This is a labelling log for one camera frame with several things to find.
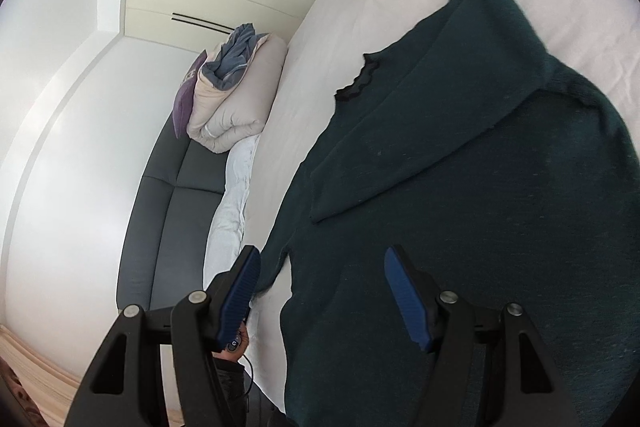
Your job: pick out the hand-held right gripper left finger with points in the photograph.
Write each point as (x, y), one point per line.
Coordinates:
(240, 292)

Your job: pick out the folded beige duvet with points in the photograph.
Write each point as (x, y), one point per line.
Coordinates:
(240, 107)

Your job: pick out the grey upholstered headboard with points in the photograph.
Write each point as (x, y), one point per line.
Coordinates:
(160, 232)

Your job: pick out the white pillow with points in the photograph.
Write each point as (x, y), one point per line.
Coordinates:
(230, 207)

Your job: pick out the person's dark clothing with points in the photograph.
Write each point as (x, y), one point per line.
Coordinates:
(235, 392)

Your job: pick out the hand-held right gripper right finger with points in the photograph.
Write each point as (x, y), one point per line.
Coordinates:
(407, 297)

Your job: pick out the blue grey blanket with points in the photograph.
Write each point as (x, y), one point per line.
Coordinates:
(237, 52)

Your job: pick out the purple pillow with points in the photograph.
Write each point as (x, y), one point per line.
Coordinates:
(184, 102)

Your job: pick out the bed with white sheet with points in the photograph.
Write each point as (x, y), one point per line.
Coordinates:
(340, 32)

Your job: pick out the dark green sweater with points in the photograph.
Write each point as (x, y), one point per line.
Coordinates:
(450, 157)

